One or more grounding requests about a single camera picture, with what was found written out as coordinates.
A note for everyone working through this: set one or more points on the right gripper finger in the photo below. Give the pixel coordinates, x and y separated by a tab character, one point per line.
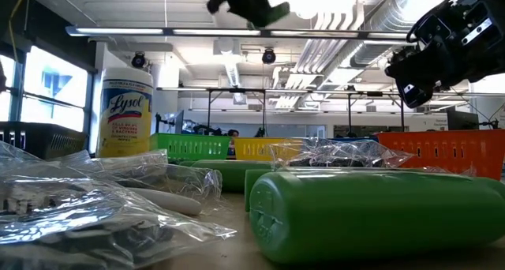
410	70

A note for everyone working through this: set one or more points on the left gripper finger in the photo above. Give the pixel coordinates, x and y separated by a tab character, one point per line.
216	1
272	15

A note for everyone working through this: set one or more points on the clear bag of black items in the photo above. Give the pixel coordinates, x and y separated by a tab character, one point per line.
335	153

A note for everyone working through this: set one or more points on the black background robot arm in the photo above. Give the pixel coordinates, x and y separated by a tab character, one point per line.
259	132

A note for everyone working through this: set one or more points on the monitor on black arm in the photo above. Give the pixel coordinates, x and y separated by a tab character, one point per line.
175	122

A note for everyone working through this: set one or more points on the black ceiling spotlight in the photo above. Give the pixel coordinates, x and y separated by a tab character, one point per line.
138	59
268	56

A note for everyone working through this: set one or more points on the dark computer monitor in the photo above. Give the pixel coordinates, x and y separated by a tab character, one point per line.
461	120

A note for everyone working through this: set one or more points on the white ceiling pipes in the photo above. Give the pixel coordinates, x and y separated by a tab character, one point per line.
327	45

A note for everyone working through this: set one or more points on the orange plastic basket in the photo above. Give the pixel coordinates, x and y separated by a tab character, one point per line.
453	151

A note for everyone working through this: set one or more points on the long ceiling light strip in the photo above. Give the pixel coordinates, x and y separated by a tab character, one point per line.
118	31

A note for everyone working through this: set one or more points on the person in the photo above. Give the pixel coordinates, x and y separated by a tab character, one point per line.
233	133

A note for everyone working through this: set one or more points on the yellow plastic basket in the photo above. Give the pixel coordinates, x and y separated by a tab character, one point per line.
252	148

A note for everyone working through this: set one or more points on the yellow Lysol wipes canister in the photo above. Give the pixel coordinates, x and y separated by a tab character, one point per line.
125	116

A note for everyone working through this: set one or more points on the green plastic basket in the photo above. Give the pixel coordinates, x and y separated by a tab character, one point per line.
189	145

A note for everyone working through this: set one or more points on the black plastic basket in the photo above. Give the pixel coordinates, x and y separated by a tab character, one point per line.
39	139

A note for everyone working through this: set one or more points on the black metal workstation frame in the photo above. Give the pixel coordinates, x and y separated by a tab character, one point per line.
263	112

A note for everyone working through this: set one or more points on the large window with dark frame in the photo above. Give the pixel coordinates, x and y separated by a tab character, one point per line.
55	84

